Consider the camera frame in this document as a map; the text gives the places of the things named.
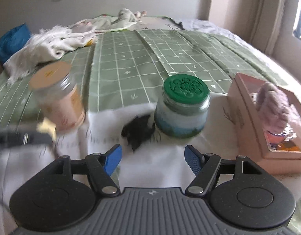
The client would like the purple fluffy headband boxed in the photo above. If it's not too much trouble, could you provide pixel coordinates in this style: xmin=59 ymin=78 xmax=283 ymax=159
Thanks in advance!
xmin=253 ymin=82 xmax=301 ymax=134

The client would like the white fringed cloth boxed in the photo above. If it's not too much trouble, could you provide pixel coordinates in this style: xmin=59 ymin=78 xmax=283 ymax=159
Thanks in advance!
xmin=4 ymin=22 xmax=97 ymax=85

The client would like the yellow fabric flower clip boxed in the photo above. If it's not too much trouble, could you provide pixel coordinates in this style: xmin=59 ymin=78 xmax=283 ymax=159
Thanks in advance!
xmin=277 ymin=141 xmax=301 ymax=152

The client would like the blue crumpled bag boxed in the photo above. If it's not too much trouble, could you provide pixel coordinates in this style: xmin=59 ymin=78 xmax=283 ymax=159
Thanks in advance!
xmin=0 ymin=23 xmax=31 ymax=65

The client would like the beige lidded plastic jar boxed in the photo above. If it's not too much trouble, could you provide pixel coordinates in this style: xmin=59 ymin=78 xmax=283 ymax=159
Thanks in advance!
xmin=29 ymin=61 xmax=85 ymax=132

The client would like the green white bed sheet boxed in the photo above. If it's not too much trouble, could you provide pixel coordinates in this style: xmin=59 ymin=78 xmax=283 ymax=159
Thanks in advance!
xmin=0 ymin=27 xmax=301 ymax=234

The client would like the light green baby clothing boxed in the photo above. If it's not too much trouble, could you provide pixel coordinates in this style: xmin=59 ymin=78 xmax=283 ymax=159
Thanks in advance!
xmin=70 ymin=9 xmax=147 ymax=33

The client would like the pink purple packaged sponge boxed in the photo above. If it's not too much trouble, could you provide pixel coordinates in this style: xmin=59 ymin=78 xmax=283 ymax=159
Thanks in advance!
xmin=265 ymin=129 xmax=291 ymax=150

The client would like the pink cardboard box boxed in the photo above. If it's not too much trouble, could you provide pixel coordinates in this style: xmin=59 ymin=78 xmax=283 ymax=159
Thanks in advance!
xmin=227 ymin=73 xmax=301 ymax=174

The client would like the green lidded glass jar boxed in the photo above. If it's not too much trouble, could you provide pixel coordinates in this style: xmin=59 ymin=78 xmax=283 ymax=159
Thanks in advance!
xmin=154 ymin=74 xmax=210 ymax=138

